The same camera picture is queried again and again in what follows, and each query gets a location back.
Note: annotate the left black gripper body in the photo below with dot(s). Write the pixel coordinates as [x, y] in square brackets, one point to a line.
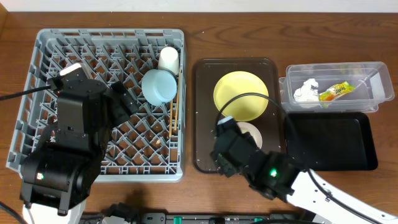
[109, 101]

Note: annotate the grey plastic dishwasher rack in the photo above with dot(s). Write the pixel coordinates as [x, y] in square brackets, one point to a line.
[140, 149]

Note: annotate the white tissue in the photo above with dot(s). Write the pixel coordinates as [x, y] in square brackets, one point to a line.
[307, 92]

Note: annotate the white bowl with food residue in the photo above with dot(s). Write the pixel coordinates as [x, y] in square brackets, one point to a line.
[246, 127]

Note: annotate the wooden chopstick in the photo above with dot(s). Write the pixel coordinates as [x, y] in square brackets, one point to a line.
[177, 100]
[171, 118]

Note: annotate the clear plastic bin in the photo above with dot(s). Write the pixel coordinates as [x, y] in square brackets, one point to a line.
[371, 80]

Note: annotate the dark brown serving tray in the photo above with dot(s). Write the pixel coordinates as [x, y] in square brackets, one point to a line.
[206, 74]

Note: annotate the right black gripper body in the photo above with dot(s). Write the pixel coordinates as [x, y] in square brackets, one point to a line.
[224, 145]

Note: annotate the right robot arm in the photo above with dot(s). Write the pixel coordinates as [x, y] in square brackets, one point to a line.
[276, 175]

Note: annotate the yellow plate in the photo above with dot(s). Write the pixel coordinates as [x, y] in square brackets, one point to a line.
[246, 108]

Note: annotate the white cup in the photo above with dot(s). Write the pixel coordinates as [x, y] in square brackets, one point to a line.
[169, 60]

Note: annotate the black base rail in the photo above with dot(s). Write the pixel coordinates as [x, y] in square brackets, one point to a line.
[161, 218]

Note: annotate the green yellow snack wrapper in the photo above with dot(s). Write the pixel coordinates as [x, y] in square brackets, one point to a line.
[336, 91]

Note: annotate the black plastic bin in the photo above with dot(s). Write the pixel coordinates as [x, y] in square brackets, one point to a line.
[331, 141]

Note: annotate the light blue bowl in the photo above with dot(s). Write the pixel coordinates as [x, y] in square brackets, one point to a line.
[158, 87]

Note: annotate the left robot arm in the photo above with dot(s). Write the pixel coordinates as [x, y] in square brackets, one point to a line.
[57, 176]

